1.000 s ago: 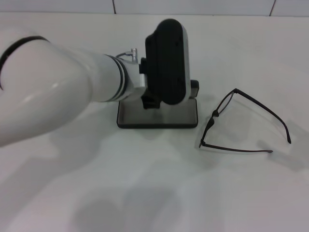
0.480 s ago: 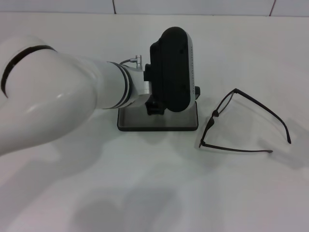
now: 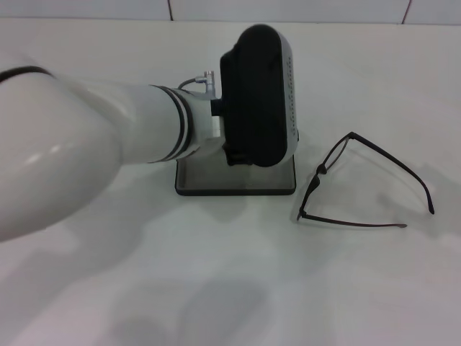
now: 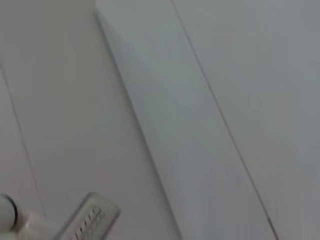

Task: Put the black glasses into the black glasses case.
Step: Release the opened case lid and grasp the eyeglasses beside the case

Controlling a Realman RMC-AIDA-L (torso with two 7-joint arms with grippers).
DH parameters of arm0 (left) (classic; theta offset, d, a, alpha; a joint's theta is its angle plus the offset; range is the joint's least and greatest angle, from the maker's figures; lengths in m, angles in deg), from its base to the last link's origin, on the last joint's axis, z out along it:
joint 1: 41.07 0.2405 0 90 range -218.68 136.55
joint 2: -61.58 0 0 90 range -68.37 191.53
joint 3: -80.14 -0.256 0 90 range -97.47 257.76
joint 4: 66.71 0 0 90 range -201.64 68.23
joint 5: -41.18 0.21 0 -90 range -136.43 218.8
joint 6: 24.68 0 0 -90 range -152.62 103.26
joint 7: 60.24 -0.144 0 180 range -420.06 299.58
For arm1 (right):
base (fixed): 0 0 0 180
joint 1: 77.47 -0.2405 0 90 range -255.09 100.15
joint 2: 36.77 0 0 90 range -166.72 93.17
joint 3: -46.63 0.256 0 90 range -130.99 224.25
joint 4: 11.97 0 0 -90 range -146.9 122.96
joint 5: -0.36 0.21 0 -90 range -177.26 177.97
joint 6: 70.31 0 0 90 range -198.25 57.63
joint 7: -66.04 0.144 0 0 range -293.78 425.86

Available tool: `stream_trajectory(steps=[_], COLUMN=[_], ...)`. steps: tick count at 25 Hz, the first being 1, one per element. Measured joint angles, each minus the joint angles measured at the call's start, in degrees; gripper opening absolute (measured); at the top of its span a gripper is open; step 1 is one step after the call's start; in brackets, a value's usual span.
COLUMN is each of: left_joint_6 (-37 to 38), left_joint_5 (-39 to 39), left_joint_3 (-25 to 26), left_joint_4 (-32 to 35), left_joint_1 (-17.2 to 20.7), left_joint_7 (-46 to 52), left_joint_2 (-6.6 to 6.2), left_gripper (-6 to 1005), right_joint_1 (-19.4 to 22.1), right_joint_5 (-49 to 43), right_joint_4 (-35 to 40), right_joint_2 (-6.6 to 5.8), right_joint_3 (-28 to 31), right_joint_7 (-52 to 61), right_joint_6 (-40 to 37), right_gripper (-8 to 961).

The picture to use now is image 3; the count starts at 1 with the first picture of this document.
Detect black glasses case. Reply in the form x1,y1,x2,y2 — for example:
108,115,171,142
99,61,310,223
174,153,297,197

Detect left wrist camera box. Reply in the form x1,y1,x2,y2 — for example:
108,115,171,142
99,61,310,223
218,24,301,169

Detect left camera cable silver plug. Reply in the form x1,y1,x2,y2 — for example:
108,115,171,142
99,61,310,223
177,71,216,99

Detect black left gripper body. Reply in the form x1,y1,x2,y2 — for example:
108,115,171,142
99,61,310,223
223,142,253,167

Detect black thin-framed glasses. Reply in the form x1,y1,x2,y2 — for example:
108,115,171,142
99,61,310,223
296,131,436,230

